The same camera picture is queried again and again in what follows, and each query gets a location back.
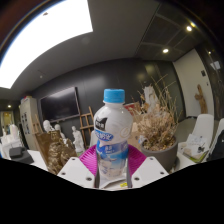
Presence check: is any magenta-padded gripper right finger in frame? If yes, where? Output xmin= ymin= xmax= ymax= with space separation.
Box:
xmin=125 ymin=143 xmax=169 ymax=190

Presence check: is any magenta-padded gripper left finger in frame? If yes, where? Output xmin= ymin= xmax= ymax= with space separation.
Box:
xmin=56 ymin=143 xmax=99 ymax=190

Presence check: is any white blue-capped drink bottle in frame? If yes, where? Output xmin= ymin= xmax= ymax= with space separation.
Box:
xmin=93 ymin=88 xmax=134 ymax=189

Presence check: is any grey pot with dried plant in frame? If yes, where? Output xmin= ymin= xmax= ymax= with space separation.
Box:
xmin=131 ymin=74 xmax=184 ymax=173

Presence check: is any white plaster standing figure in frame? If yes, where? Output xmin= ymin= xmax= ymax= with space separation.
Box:
xmin=71 ymin=125 xmax=86 ymax=154

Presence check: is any brown cardboard box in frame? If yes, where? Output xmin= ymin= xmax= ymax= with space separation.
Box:
xmin=128 ymin=121 xmax=144 ymax=151

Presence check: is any brown relief sculpture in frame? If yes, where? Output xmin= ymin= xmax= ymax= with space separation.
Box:
xmin=34 ymin=130 xmax=78 ymax=176

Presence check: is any wooden easel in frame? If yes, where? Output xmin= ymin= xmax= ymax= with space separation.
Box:
xmin=79 ymin=105 xmax=96 ymax=149

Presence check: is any white plaster bust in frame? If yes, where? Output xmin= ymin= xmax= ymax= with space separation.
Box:
xmin=42 ymin=119 xmax=54 ymax=134

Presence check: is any red cardboard box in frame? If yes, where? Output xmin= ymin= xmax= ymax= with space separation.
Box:
xmin=123 ymin=101 xmax=141 ymax=114

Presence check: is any stack of papers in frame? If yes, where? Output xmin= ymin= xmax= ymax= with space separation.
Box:
xmin=182 ymin=133 xmax=208 ymax=161

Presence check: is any black box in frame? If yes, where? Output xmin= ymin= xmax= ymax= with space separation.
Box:
xmin=8 ymin=146 xmax=34 ymax=165

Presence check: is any tall white plaster statue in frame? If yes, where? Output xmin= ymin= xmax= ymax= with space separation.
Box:
xmin=143 ymin=84 xmax=159 ymax=114

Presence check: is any white cabinet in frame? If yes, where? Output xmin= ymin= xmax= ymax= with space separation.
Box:
xmin=18 ymin=96 xmax=41 ymax=151

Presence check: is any wooden figure sculpture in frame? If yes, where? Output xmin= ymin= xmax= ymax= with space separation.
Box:
xmin=194 ymin=83 xmax=209 ymax=115

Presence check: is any bright ceiling light panel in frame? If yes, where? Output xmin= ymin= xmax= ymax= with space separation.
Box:
xmin=0 ymin=0 xmax=94 ymax=90

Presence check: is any black wall screen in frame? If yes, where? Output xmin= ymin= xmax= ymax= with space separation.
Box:
xmin=39 ymin=86 xmax=82 ymax=124

